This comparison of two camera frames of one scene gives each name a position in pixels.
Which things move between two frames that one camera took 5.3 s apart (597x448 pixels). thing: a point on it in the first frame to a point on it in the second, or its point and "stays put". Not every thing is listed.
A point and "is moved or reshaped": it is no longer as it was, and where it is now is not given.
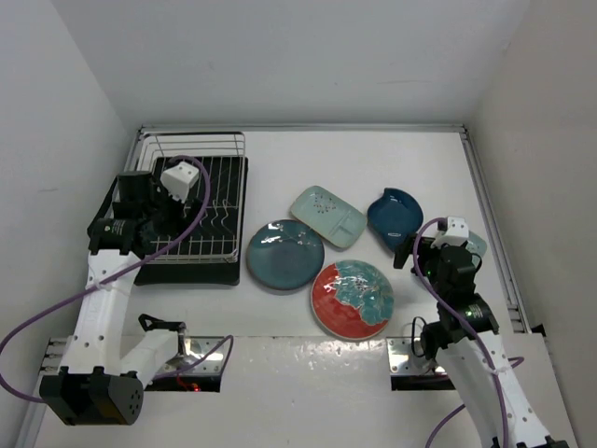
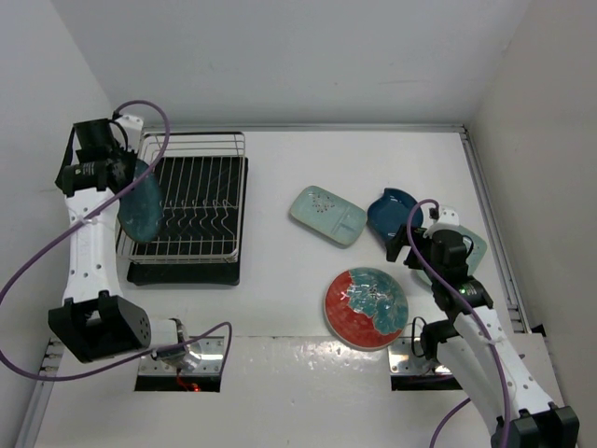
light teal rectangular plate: (476, 244) stays put
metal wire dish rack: (214, 235) stays put
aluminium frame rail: (513, 299) stays put
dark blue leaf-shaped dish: (393, 217) stays put
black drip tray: (209, 252) stays put
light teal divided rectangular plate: (326, 215) stays put
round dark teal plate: (284, 255) is moved or reshaped
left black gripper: (178, 226) to (129, 157)
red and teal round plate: (352, 300) is moved or reshaped
